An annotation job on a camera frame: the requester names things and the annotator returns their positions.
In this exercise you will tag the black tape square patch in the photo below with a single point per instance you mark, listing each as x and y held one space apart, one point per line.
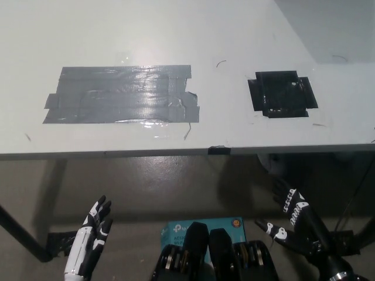
282 95

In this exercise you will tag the black ribbed robot torso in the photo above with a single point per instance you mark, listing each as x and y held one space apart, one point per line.
218 254

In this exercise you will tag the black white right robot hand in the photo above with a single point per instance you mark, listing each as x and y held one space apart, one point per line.
307 231

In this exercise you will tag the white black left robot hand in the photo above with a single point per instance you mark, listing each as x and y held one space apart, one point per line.
83 248

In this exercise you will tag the black metal table leg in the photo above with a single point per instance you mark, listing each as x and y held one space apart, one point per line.
366 234
23 234

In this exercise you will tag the teal router cardboard box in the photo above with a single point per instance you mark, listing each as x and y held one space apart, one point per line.
175 231

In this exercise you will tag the white round object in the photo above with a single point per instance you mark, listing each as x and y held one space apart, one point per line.
272 165

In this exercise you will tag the small black tape piece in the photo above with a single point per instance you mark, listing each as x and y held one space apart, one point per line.
219 150

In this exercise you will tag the grey duct tape patch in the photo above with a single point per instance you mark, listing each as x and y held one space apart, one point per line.
117 96

